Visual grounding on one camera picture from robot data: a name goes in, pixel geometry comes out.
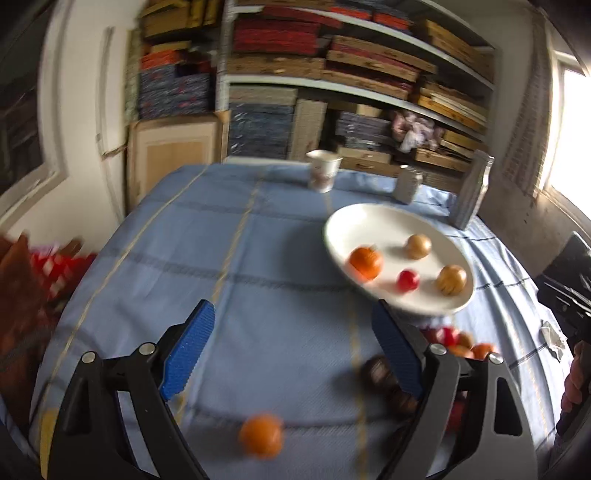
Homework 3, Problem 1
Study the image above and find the dark brown mangosteen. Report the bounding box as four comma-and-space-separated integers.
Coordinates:
361, 355, 399, 392

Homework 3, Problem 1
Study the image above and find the red cherry tomato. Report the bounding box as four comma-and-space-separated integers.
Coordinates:
397, 269, 421, 293

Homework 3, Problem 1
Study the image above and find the tan potato-like fruit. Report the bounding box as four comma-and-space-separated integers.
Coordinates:
436, 265, 468, 296

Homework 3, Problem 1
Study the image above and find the orange mandarin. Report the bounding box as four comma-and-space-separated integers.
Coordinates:
349, 246, 384, 281

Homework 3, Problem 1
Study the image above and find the large yellow passion fruit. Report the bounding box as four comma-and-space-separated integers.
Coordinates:
238, 414, 283, 459

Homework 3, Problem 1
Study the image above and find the small tan fruit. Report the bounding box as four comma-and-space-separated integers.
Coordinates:
405, 234, 432, 260

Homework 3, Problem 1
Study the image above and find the person's right hand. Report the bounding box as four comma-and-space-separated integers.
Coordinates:
561, 341, 590, 413

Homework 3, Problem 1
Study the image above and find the orange tangerine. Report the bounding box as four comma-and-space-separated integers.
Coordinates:
471, 343, 497, 360

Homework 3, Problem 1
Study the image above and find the blue checked tablecloth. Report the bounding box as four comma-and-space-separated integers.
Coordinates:
27, 161, 574, 480

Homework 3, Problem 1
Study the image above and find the white oval plate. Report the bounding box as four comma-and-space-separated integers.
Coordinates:
324, 203, 475, 317

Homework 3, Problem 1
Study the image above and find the crumpled white tissue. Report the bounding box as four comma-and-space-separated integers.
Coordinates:
540, 321, 566, 362

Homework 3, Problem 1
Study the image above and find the black cushion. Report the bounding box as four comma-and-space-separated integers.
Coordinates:
534, 232, 590, 350

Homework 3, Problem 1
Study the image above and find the white drink can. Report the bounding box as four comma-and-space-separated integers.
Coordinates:
393, 165, 423, 205

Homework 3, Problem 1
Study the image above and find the silver metal bottle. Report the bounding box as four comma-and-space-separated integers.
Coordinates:
449, 150, 495, 230

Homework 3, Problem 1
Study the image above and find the white paper cup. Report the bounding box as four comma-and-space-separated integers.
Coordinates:
307, 149, 342, 193

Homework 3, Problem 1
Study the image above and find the framed cardboard panel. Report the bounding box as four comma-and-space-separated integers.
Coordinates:
126, 110, 230, 211

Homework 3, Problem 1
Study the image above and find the pink crumpled cloth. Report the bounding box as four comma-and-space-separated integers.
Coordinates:
392, 110, 444, 154

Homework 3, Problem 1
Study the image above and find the metal storage shelf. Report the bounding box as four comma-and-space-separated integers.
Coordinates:
217, 1, 495, 192

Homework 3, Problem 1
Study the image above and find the window with white frame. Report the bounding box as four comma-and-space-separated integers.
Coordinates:
1, 1, 72, 231

